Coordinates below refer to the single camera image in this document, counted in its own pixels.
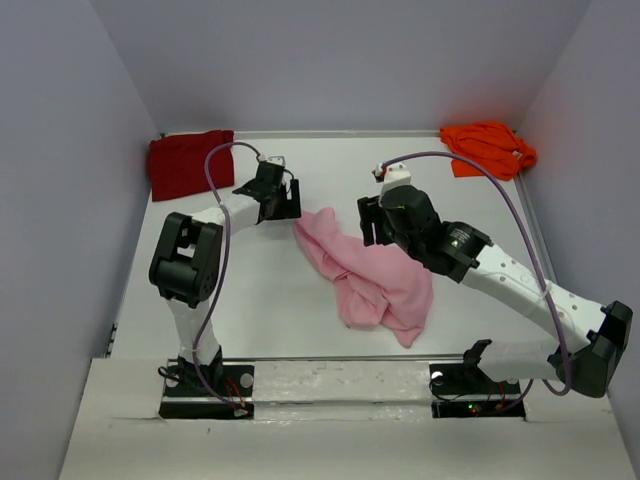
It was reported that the pink t shirt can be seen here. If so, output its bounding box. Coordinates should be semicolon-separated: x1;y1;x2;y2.
293;207;434;349

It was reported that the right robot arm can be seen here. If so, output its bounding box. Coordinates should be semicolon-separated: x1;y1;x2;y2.
357;185;633;398

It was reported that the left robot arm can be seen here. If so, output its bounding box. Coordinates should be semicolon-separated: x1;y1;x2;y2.
149;156;301;395

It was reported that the dark red folded t shirt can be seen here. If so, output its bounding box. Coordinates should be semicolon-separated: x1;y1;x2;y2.
147;130;234;202

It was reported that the orange t shirt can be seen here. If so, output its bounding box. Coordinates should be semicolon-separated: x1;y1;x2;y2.
439;122;538;181

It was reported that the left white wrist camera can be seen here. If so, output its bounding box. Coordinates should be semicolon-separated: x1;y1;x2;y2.
258;155;286;168

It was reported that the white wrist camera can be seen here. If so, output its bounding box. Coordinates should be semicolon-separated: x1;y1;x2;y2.
372;162;411;196
258;155;286;168

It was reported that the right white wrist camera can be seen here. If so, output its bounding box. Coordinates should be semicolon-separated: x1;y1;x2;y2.
372;162;411;196

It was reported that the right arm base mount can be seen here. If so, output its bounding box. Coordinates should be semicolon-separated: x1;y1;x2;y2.
428;340;526;419

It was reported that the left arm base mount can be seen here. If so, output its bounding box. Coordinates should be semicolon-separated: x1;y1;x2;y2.
158;358;255;421

